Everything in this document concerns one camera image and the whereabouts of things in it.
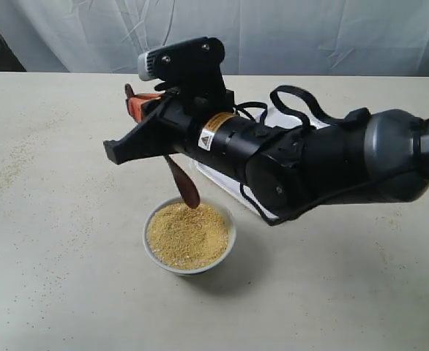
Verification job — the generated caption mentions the yellow millet grains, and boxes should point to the yellow millet grains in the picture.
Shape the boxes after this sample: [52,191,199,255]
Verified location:
[146,203,228,270]

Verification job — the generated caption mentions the white rectangular plastic tray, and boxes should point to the white rectangular plastic tray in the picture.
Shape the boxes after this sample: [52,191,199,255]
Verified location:
[195,106,332,224]

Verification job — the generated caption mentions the brown wooden spoon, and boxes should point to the brown wooden spoon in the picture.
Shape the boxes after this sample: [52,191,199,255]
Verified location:
[124,83,201,210]

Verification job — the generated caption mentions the white ceramic bowl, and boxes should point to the white ceramic bowl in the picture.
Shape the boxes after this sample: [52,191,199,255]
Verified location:
[143,197,236,276]

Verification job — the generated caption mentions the white backdrop cloth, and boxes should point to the white backdrop cloth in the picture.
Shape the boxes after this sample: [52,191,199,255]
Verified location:
[0,1,429,76]

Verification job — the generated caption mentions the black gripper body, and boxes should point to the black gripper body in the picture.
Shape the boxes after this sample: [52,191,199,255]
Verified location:
[103,90,234,165]

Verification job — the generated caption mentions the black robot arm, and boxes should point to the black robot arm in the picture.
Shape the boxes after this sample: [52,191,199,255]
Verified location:
[104,86,429,226]

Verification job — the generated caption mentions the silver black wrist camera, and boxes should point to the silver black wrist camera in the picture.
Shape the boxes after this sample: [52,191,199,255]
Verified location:
[137,37,234,110]

